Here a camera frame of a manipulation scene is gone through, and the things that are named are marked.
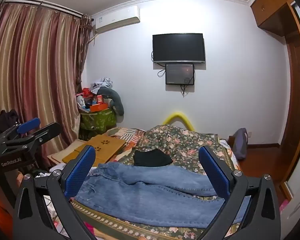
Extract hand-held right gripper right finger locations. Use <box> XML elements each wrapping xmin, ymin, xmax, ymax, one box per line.
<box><xmin>195</xmin><ymin>145</ymin><xmax>282</xmax><ymax>240</ymax></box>

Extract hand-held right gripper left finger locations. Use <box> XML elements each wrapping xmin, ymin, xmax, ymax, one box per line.
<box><xmin>12</xmin><ymin>145</ymin><xmax>100</xmax><ymax>240</ymax></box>

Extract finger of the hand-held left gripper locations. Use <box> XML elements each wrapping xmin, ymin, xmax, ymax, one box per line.
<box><xmin>5</xmin><ymin>122</ymin><xmax>62</xmax><ymax>152</ymax></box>
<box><xmin>0</xmin><ymin>117</ymin><xmax>41</xmax><ymax>143</ymax></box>

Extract blue denim pants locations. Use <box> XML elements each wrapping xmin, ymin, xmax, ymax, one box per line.
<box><xmin>75</xmin><ymin>162</ymin><xmax>250</xmax><ymax>228</ymax></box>

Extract person's left forearm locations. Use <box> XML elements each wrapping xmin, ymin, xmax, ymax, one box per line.
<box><xmin>0</xmin><ymin>177</ymin><xmax>18</xmax><ymax>223</ymax></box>

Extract dark cloth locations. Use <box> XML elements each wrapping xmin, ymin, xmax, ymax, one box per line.
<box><xmin>0</xmin><ymin>109</ymin><xmax>19</xmax><ymax>132</ymax></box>

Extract light wooden board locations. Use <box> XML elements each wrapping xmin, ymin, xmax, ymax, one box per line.
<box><xmin>47</xmin><ymin>140</ymin><xmax>87</xmax><ymax>167</ymax></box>

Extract purple backpack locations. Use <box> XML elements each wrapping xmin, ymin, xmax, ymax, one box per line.
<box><xmin>232</xmin><ymin>127</ymin><xmax>248</xmax><ymax>160</ymax></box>

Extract floral bedspread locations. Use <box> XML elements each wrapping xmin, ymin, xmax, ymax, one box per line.
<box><xmin>72</xmin><ymin>125</ymin><xmax>253</xmax><ymax>240</ymax></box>

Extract green floral covered box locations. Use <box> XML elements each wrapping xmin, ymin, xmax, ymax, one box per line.
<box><xmin>79</xmin><ymin>109</ymin><xmax>117</xmax><ymax>141</ymax></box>

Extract red toy pile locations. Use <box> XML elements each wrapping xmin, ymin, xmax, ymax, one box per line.
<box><xmin>76</xmin><ymin>87</ymin><xmax>98</xmax><ymax>112</ymax></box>

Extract orange box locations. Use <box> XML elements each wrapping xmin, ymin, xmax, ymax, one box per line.
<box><xmin>89</xmin><ymin>102</ymin><xmax>108</xmax><ymax>112</ymax></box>

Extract striped red curtain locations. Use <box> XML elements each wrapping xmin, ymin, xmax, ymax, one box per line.
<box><xmin>0</xmin><ymin>1</ymin><xmax>93</xmax><ymax>170</ymax></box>

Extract patchwork quilt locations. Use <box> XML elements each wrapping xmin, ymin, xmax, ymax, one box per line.
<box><xmin>104</xmin><ymin>127</ymin><xmax>146</xmax><ymax>161</ymax></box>

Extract yellow foam tube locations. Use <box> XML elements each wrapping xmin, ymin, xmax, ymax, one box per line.
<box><xmin>162</xmin><ymin>112</ymin><xmax>196</xmax><ymax>131</ymax></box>

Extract black folded cloth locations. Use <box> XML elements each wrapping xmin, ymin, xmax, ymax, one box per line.
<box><xmin>133</xmin><ymin>148</ymin><xmax>173</xmax><ymax>167</ymax></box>

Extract white crumpled cloth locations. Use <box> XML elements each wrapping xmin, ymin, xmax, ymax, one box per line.
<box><xmin>91</xmin><ymin>77</ymin><xmax>114</xmax><ymax>90</ymax></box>

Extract curtain rod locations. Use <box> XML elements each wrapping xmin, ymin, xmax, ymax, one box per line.
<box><xmin>1</xmin><ymin>0</ymin><xmax>84</xmax><ymax>18</ymax></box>

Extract white air conditioner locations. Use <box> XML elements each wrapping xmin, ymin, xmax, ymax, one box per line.
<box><xmin>94</xmin><ymin>5</ymin><xmax>141</xmax><ymax>34</ymax></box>

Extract wooden overhead cabinet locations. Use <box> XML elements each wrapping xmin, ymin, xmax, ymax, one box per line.
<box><xmin>250</xmin><ymin>0</ymin><xmax>295</xmax><ymax>37</ymax></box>

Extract black monitor cable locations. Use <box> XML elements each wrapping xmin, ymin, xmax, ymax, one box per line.
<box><xmin>181</xmin><ymin>77</ymin><xmax>193</xmax><ymax>97</ymax></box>

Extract small black wall monitor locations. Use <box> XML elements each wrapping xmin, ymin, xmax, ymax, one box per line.
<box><xmin>165</xmin><ymin>63</ymin><xmax>195</xmax><ymax>85</ymax></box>

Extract black wall television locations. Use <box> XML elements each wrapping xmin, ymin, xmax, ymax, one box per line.
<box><xmin>152</xmin><ymin>33</ymin><xmax>206</xmax><ymax>64</ymax></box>

